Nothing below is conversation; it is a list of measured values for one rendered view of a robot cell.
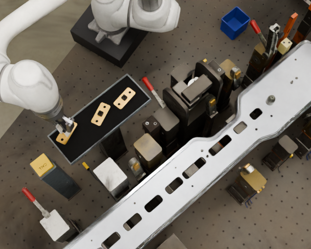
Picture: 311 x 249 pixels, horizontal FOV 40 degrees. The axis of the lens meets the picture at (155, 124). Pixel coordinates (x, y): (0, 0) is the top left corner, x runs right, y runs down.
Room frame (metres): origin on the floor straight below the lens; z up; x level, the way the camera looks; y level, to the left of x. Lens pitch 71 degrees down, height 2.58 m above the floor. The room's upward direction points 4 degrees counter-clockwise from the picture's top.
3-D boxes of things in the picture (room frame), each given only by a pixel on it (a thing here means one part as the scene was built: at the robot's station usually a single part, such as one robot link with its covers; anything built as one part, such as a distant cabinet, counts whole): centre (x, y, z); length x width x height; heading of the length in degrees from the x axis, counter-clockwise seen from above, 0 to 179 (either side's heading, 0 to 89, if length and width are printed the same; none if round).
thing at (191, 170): (0.35, -0.13, 0.84); 0.12 x 0.05 x 0.29; 37
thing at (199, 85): (0.63, -0.15, 0.94); 0.18 x 0.13 x 0.49; 127
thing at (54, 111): (0.47, 0.30, 1.49); 0.09 x 0.09 x 0.06
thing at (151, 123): (0.52, 0.02, 0.90); 0.05 x 0.05 x 0.40; 37
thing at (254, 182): (0.29, -0.35, 0.87); 0.12 x 0.07 x 0.35; 37
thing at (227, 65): (0.74, -0.30, 0.88); 0.11 x 0.07 x 0.37; 37
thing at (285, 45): (0.83, -0.55, 0.88); 0.04 x 0.04 x 0.37; 37
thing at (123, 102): (0.60, 0.10, 1.17); 0.08 x 0.04 x 0.01; 136
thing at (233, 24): (1.13, -0.43, 0.74); 0.11 x 0.10 x 0.09; 127
